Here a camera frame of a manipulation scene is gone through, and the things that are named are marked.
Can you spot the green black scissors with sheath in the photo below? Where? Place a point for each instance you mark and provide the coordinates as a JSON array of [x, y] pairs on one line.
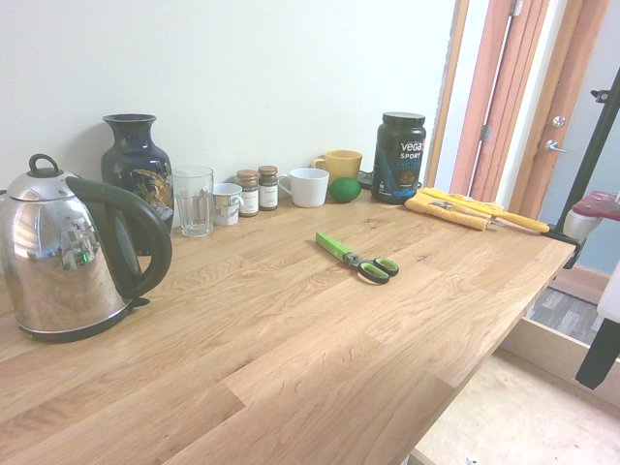
[[375, 269]]

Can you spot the yellow dish cloth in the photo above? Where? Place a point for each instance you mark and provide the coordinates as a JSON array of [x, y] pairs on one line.
[[460, 215]]

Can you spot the green lime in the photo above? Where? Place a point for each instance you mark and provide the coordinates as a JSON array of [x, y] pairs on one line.
[[345, 190]]

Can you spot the clear drinking glass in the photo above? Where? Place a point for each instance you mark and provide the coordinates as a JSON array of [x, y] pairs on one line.
[[193, 203]]

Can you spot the dark blue painted vase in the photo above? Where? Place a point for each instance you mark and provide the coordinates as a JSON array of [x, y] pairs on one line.
[[135, 160]]

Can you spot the white ceramic cup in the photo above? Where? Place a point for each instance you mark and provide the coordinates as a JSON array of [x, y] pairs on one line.
[[309, 189]]

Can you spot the black Vega protein tub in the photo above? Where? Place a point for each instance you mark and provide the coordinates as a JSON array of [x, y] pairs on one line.
[[398, 160]]

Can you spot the stainless steel electric kettle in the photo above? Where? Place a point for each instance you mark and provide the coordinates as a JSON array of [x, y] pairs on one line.
[[58, 252]]

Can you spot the light wooden drawer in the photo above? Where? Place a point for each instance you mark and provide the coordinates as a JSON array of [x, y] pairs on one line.
[[533, 426]]

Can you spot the small white patterned mug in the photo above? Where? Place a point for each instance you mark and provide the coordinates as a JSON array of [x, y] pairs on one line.
[[225, 206]]

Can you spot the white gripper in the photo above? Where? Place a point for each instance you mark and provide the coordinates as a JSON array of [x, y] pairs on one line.
[[611, 298]]

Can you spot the reddish wooden door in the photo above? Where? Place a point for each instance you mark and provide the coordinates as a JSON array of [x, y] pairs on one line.
[[499, 97]]

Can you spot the black camera stand with clamp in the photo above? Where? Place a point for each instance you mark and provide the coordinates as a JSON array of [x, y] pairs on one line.
[[597, 145]]

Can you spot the spice jar brown lid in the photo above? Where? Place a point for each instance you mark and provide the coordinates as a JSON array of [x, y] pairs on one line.
[[248, 196], [268, 191]]

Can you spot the silver deadbolt lock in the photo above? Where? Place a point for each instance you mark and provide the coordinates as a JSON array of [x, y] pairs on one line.
[[559, 121]]

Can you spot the silver door hinge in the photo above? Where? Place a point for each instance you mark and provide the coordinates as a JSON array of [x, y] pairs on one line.
[[516, 7], [486, 132]]

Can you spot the yellow ceramic mug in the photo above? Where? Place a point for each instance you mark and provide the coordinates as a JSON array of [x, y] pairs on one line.
[[345, 162]]

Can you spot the light wooden wall trim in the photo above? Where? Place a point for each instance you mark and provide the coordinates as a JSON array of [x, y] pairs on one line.
[[448, 97]]

